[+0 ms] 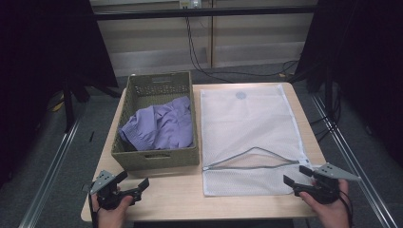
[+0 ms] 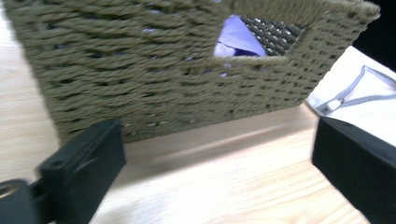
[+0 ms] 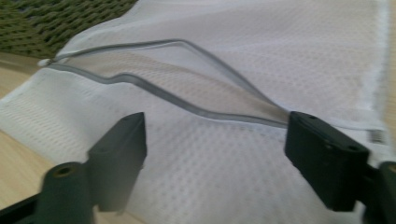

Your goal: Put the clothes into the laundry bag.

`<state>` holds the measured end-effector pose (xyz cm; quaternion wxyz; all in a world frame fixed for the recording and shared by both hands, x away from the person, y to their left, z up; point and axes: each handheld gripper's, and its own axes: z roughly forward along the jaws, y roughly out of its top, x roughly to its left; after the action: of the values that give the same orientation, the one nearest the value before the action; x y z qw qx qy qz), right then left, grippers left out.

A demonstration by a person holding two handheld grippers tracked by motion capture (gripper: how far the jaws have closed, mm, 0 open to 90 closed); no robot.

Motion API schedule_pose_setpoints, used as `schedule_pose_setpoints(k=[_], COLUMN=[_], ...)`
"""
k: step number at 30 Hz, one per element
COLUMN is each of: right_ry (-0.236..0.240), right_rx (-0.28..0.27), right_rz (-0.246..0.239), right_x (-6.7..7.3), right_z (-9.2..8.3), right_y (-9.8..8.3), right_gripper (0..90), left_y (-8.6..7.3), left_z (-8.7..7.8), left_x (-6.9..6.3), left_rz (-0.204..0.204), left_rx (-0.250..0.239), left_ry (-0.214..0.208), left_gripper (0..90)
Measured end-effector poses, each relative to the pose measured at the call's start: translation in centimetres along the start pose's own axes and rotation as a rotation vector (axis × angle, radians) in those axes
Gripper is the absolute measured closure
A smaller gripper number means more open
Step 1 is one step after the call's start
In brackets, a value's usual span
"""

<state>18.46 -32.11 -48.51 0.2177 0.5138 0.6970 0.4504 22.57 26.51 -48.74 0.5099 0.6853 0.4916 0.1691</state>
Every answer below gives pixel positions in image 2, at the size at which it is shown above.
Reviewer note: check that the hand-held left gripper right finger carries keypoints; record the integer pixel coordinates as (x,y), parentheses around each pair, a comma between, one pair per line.
(358,161)

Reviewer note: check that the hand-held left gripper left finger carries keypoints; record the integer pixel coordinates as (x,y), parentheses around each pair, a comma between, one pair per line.
(81,174)

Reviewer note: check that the lavender cloth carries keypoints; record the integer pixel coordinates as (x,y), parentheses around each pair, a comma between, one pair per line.
(238,39)

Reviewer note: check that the white fabric bag grey trim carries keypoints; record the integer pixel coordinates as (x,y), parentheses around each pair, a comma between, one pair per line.
(361,96)

